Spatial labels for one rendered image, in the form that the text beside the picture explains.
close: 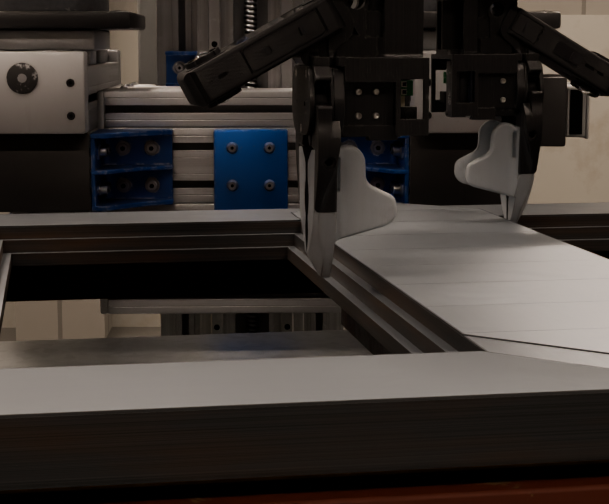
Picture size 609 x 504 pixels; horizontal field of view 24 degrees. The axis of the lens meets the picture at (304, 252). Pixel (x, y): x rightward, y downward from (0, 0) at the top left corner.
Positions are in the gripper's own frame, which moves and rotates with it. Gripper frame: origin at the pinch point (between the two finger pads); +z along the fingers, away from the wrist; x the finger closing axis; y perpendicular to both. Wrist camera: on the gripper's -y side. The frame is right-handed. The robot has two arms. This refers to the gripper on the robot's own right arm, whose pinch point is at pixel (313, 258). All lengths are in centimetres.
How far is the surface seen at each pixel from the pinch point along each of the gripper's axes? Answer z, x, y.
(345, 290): 2.9, 3.7, 3.0
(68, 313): 76, 394, -13
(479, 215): 0.7, 27.9, 20.2
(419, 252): 0.7, 6.6, 9.2
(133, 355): 18, 52, -10
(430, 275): 0.7, -4.1, 7.2
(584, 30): -19, 393, 167
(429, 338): 1.9, -19.1, 3.2
